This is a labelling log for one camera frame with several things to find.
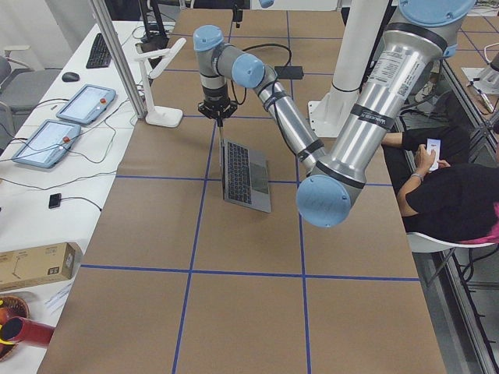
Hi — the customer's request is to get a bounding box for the grey laptop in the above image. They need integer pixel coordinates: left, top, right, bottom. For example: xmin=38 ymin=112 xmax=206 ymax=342
xmin=221 ymin=139 xmax=271 ymax=213

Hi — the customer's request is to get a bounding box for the black computer mouse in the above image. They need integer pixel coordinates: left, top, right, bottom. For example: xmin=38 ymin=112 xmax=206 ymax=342
xmin=62 ymin=72 xmax=80 ymax=83

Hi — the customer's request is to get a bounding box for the black keyboard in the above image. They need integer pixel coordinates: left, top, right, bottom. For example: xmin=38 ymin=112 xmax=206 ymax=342
xmin=86 ymin=33 xmax=111 ymax=69

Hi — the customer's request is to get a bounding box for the white chair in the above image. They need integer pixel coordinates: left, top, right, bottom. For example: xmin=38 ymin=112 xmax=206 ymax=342
xmin=405 ymin=231 xmax=499 ymax=289

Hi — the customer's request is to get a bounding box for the teach pendant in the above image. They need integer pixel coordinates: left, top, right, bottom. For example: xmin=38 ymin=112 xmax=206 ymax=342
xmin=56 ymin=84 xmax=116 ymax=125
xmin=11 ymin=120 xmax=81 ymax=169

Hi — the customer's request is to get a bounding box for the black mouse pad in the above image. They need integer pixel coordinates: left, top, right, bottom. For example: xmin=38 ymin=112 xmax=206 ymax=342
xmin=274 ymin=66 xmax=304 ymax=80

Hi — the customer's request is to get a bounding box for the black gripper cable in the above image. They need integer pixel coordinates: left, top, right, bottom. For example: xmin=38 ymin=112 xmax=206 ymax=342
xmin=228 ymin=43 xmax=309 ymax=157

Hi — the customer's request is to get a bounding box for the teach pendant near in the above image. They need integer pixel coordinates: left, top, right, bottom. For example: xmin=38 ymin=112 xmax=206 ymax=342
xmin=11 ymin=120 xmax=81 ymax=169

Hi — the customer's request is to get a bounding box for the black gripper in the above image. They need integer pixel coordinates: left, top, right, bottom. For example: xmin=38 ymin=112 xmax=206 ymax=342
xmin=197 ymin=101 xmax=238 ymax=129

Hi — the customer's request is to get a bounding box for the red cylinder container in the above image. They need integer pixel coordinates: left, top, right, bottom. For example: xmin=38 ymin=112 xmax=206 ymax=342
xmin=1 ymin=316 xmax=55 ymax=348

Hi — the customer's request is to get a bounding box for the black smartphone on desk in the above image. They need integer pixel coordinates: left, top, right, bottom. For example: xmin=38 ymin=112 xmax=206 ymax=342
xmin=48 ymin=193 xmax=62 ymax=209

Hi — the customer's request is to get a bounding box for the white desk lamp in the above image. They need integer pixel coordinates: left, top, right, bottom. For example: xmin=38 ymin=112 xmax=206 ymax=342
xmin=133 ymin=37 xmax=187 ymax=128

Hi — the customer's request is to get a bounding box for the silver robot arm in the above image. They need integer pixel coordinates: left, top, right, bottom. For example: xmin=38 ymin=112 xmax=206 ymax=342
xmin=193 ymin=1 xmax=474 ymax=228

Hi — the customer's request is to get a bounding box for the aluminium frame post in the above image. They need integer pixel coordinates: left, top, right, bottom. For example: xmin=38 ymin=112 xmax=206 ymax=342
xmin=89 ymin=0 xmax=147 ymax=119

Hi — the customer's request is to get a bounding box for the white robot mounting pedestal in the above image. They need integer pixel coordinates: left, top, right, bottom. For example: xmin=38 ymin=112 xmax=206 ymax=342
xmin=309 ymin=0 xmax=391 ymax=138

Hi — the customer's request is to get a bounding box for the teach pendant far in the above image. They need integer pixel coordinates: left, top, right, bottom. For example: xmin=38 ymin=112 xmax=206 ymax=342
xmin=56 ymin=84 xmax=116 ymax=125

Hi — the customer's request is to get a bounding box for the seated person in black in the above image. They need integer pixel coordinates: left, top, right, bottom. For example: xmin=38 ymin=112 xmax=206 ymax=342
xmin=381 ymin=93 xmax=498 ymax=244

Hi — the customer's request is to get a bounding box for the cardboard box on desk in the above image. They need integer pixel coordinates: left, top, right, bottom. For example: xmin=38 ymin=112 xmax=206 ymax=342
xmin=1 ymin=242 xmax=82 ymax=291

